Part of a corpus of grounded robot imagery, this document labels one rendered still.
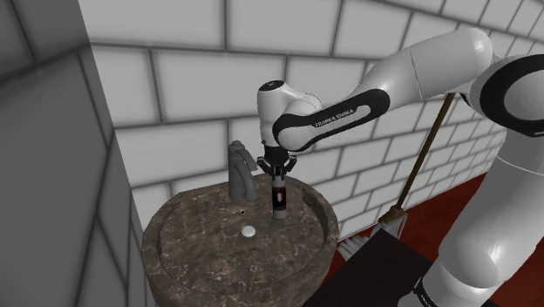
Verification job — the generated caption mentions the mop with brown handle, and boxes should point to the mop with brown handle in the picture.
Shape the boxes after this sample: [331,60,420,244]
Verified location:
[337,92,457,262]

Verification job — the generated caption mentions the brown marble round sink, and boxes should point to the brown marble round sink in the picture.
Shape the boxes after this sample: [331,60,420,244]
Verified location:
[141,173,340,307]

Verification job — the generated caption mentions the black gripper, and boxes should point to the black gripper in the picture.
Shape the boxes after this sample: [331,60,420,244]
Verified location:
[255,145,298,177]

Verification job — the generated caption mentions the grey faucet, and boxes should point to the grey faucet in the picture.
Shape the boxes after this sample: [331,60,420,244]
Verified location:
[228,140,260,202]

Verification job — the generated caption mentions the black and red spray bottle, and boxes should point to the black and red spray bottle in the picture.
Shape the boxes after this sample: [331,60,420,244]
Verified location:
[271,166,289,221]

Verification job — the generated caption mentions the dark robot stand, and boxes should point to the dark robot stand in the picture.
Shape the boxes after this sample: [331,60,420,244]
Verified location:
[302,229,499,307]

